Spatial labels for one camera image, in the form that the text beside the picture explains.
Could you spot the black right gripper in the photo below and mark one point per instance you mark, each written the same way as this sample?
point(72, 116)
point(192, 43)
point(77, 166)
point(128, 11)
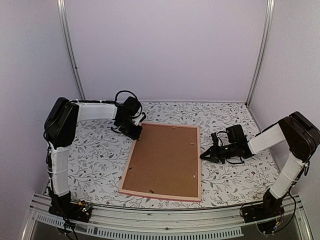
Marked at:
point(214, 156)

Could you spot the pink wooden picture frame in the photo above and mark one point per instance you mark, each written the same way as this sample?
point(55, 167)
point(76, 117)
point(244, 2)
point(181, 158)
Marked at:
point(160, 197)

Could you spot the brown cardboard backing board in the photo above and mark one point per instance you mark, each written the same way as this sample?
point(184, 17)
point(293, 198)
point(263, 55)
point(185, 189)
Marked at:
point(162, 160)

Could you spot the right aluminium corner post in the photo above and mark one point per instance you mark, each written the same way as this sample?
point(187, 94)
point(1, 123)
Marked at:
point(270, 5)

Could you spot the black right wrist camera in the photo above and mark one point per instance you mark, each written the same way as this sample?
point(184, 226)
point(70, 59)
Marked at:
point(235, 135)

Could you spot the left aluminium corner post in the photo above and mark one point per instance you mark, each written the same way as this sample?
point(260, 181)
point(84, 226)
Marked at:
point(62, 12)

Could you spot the aluminium corner post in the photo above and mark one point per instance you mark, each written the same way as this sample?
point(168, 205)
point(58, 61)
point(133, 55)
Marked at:
point(270, 5)
point(62, 12)

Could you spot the aluminium front table rail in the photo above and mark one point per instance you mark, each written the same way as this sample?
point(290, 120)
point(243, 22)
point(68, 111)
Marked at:
point(123, 223)

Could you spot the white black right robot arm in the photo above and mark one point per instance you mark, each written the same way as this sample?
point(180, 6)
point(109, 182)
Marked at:
point(302, 138)

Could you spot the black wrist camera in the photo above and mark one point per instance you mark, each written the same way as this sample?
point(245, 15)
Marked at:
point(130, 109)
point(235, 135)

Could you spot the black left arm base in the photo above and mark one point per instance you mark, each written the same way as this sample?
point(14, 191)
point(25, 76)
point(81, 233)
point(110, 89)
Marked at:
point(63, 207)

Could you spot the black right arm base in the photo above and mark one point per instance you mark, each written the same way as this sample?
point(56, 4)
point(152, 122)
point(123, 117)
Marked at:
point(268, 216)

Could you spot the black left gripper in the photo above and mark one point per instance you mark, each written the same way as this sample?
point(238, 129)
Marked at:
point(136, 135)

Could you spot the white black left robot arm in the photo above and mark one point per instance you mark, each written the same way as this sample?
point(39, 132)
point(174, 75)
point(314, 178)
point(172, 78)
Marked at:
point(60, 131)

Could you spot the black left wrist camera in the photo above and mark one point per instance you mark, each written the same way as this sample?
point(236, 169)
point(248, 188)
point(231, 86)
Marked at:
point(130, 109)

